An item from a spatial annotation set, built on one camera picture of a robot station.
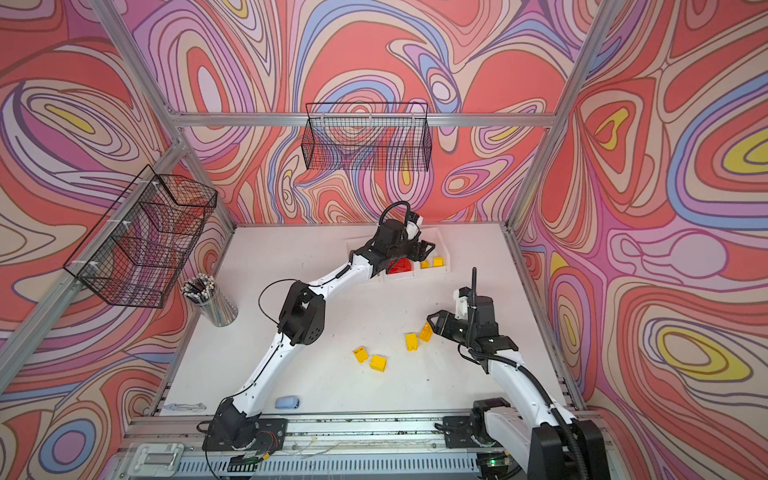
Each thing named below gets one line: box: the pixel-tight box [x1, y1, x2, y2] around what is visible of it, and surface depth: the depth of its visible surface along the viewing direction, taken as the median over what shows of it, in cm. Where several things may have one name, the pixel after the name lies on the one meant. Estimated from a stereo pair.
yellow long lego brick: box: [420, 322, 433, 343], surface depth 92 cm
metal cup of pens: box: [181, 273, 239, 327], surface depth 84 cm
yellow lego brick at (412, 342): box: [405, 333, 419, 352], surface depth 90 cm
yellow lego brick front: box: [370, 355, 387, 373], surface depth 86 cm
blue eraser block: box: [274, 395, 300, 409], surface depth 79 cm
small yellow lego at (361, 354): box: [352, 346, 369, 364], surface depth 88 cm
